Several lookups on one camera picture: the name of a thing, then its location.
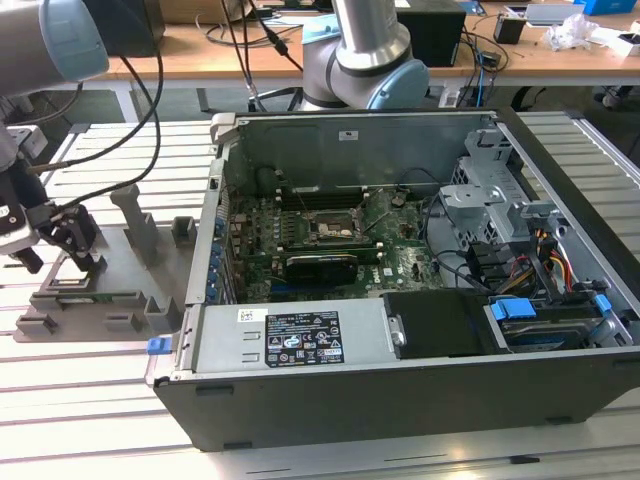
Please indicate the wide blue box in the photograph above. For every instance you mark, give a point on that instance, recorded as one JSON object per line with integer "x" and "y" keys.
{"x": 600, "y": 6}

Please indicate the RAM slot white clips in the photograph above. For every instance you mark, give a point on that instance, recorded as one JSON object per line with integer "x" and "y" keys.
{"x": 330, "y": 193}
{"x": 370, "y": 256}
{"x": 295, "y": 248}
{"x": 330, "y": 202}

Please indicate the green motherboard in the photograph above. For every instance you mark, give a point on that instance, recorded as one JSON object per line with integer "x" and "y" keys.
{"x": 390, "y": 240}

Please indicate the silver coin battery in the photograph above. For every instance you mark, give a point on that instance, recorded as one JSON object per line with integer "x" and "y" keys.
{"x": 398, "y": 200}

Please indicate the grey parts rack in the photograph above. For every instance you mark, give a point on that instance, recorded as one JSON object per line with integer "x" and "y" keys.
{"x": 130, "y": 260}

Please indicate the silver power supply unit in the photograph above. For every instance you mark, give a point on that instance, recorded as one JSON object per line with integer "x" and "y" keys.
{"x": 225, "y": 340}

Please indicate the silver drive cage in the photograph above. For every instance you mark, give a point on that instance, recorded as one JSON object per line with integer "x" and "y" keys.
{"x": 492, "y": 197}

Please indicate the small blue box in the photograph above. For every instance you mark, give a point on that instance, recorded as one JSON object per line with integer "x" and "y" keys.
{"x": 470, "y": 7}

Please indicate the brown cardboard box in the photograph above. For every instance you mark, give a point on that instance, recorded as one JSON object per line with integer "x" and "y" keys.
{"x": 190, "y": 12}

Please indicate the black power adapter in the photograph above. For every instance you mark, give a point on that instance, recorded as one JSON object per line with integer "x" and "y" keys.
{"x": 490, "y": 59}

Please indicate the small black open box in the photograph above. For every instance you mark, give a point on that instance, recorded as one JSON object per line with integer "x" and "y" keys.
{"x": 509, "y": 31}

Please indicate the hard disk blue carrier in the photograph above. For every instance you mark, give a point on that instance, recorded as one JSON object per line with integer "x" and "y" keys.
{"x": 512, "y": 309}

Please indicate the CPU socket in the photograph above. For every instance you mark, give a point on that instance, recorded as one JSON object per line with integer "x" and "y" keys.
{"x": 330, "y": 222}

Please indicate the white case wall sticker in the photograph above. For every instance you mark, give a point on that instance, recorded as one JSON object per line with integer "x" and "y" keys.
{"x": 348, "y": 135}

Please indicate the white open box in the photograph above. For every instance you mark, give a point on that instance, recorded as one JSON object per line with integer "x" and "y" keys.
{"x": 602, "y": 40}

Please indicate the crumpled clear plastic bag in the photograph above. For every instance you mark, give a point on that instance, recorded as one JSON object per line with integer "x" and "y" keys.
{"x": 570, "y": 32}

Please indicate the black drive connector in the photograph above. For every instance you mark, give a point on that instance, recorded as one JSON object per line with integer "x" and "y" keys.
{"x": 485, "y": 260}

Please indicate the wooden desk white frame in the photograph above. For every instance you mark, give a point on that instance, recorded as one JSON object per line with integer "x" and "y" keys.
{"x": 225, "y": 65}
{"x": 119, "y": 70}

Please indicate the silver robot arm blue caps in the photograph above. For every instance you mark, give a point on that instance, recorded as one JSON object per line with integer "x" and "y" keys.
{"x": 370, "y": 30}

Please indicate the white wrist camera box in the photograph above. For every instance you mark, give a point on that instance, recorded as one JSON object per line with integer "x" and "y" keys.
{"x": 15, "y": 235}

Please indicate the black plastic bay cover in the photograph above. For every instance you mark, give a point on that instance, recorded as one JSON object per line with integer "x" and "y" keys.
{"x": 440, "y": 325}

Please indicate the black open PC case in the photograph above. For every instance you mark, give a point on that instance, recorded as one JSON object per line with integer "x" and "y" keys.
{"x": 350, "y": 410}

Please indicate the pale blue face mask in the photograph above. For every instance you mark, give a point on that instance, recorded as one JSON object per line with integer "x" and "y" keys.
{"x": 320, "y": 30}

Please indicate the black graphics card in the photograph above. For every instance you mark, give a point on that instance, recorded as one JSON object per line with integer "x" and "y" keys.
{"x": 320, "y": 272}

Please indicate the blue plastic latch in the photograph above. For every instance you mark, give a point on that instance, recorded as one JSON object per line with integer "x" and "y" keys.
{"x": 159, "y": 346}

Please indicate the black chair wheels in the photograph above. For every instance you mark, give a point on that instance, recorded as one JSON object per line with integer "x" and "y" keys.
{"x": 612, "y": 97}

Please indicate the black office chair base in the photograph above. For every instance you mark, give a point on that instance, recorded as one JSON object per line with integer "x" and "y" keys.
{"x": 270, "y": 95}

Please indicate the green RAM stick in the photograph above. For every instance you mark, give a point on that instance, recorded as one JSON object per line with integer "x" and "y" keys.
{"x": 100, "y": 298}

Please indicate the grey case release latch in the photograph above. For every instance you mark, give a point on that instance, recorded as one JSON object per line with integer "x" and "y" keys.
{"x": 225, "y": 125}

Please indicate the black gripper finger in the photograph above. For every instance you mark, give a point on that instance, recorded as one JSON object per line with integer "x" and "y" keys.
{"x": 75, "y": 230}
{"x": 27, "y": 260}

